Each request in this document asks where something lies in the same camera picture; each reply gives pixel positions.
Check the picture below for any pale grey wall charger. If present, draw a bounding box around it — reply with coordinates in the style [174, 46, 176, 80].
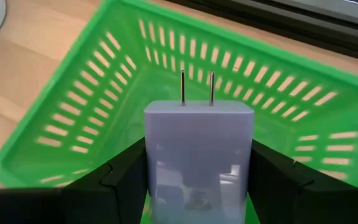
[144, 70, 255, 224]

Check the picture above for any green plastic basket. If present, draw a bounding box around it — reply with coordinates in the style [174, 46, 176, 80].
[0, 0, 358, 224]

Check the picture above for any black aluminium table frame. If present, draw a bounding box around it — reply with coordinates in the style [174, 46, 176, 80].
[166, 0, 358, 65]

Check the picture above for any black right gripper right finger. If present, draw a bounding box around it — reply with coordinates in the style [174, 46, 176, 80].
[247, 139, 358, 224]

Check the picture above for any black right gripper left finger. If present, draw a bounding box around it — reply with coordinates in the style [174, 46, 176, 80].
[0, 136, 149, 224]

